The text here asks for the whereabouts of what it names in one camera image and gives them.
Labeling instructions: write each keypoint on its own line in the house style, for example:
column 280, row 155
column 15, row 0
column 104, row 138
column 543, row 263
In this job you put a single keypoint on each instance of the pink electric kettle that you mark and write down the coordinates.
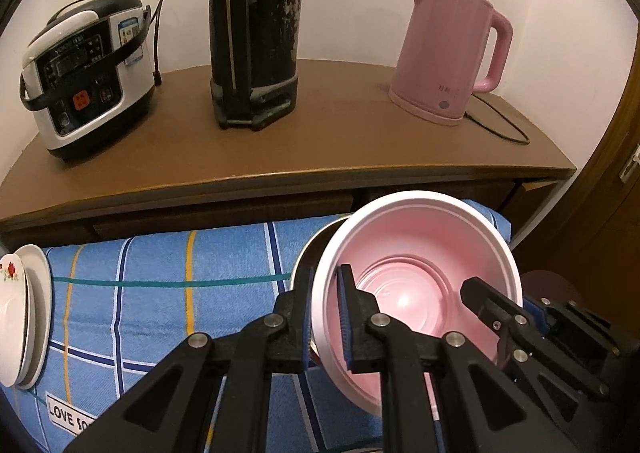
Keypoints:
column 440, row 58

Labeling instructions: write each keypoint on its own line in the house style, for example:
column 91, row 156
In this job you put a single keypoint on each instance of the large white floral plate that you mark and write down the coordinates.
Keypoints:
column 12, row 313

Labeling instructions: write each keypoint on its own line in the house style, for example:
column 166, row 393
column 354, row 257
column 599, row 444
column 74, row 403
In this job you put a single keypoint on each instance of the pink plastic bowl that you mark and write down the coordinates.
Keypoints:
column 410, row 253

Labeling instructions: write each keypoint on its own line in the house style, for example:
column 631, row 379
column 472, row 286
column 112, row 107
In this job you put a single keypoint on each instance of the plain white plate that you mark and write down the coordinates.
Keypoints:
column 45, row 313

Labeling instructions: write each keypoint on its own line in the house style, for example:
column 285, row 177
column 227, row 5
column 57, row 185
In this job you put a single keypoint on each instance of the stainless steel bowl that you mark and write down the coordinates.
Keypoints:
column 305, row 258

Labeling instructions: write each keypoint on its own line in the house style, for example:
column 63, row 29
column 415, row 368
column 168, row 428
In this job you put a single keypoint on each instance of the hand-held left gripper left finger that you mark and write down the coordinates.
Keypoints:
column 306, row 323

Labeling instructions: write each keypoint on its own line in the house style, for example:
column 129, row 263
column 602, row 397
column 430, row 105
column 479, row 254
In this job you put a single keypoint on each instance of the blue checked tablecloth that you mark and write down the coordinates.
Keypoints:
column 150, row 313

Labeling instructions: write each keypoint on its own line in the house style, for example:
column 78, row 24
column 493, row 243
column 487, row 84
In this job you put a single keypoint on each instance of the dark red stool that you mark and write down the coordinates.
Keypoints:
column 550, row 283

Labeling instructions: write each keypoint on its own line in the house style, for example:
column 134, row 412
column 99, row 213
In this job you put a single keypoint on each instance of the brown wooden panel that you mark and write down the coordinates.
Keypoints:
column 600, row 213

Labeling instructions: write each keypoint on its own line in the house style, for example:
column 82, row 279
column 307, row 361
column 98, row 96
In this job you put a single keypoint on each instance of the brown wooden cabinet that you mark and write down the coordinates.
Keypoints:
column 325, row 143

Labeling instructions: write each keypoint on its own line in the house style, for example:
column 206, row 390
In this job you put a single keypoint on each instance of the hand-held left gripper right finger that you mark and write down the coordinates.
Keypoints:
column 346, row 318

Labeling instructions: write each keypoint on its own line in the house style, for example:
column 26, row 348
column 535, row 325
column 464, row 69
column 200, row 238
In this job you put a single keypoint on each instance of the tall black thermos flask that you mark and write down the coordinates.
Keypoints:
column 260, row 33

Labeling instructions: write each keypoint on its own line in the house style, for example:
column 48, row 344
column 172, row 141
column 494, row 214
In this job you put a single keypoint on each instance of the metal latch plate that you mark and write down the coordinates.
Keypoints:
column 631, row 165

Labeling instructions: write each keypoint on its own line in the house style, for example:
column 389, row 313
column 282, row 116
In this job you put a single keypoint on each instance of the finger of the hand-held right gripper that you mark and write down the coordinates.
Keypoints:
column 487, row 303
column 575, row 323

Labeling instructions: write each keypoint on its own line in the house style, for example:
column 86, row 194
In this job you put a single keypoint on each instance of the white and black rice cooker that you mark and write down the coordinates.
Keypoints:
column 90, row 83

